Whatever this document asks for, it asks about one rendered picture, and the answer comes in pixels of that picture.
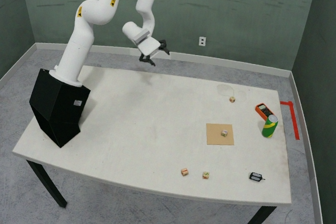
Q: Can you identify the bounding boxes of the orange multimeter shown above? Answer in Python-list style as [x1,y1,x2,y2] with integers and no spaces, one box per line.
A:
[255,103,274,121]

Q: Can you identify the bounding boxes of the tan square mat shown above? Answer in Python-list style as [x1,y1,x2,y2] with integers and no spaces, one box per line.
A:
[206,123,234,145]

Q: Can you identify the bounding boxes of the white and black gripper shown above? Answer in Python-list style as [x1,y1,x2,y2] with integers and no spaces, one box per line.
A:
[137,36,170,66]

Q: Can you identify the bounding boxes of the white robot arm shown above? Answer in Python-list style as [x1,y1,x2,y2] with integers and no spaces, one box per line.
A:
[49,0,155,87]

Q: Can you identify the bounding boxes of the green and yellow drink can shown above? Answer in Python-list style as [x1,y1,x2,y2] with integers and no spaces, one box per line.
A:
[262,115,278,137]

